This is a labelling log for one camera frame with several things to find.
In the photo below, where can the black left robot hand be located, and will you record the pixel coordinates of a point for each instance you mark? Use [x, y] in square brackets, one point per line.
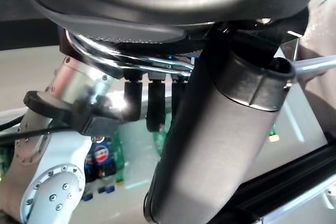
[210, 142]

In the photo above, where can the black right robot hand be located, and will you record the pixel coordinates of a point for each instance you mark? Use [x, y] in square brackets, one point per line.
[68, 47]

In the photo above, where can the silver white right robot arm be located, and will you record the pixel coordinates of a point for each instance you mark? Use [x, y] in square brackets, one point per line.
[57, 190]

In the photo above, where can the dark base shelf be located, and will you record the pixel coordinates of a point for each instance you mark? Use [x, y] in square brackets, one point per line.
[26, 35]

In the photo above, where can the dark pillar with chrome strip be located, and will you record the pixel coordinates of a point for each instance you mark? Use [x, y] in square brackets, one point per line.
[288, 176]

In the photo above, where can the dark cola bottle blue label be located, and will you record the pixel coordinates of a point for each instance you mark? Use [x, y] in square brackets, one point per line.
[89, 174]
[103, 155]

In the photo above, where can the green soda can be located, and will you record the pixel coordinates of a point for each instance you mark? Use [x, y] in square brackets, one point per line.
[3, 161]

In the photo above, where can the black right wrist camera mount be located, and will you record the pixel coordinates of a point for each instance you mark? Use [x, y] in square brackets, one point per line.
[78, 113]

